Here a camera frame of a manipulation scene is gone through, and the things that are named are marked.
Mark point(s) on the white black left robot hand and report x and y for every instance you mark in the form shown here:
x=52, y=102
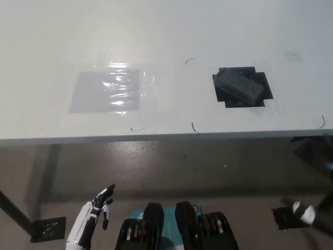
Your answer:
x=89, y=216

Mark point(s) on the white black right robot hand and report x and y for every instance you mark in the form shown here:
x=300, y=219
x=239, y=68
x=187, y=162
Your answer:
x=303, y=211

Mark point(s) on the dark grey whiteboard eraser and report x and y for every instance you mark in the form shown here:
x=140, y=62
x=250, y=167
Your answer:
x=238, y=84

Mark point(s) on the black teal robot torso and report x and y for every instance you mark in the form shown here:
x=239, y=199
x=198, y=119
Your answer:
x=182, y=229

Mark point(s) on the black diagonal table leg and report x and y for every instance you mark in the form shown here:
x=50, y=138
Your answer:
x=15, y=208
x=326, y=195

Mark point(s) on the grey upright table leg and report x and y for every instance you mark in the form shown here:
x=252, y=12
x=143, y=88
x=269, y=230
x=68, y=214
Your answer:
x=49, y=172

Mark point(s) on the black tape cross mark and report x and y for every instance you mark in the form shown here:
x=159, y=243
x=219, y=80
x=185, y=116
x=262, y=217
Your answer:
x=268, y=92

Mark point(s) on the grey rectangular patch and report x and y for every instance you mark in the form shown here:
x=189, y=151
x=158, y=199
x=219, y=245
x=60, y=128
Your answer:
x=91, y=91

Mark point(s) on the clear plastic film sheet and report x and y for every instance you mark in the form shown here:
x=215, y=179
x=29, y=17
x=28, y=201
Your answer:
x=156, y=86

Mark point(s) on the black table frame part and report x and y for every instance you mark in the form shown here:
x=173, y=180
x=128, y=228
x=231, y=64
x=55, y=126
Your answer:
x=316, y=151

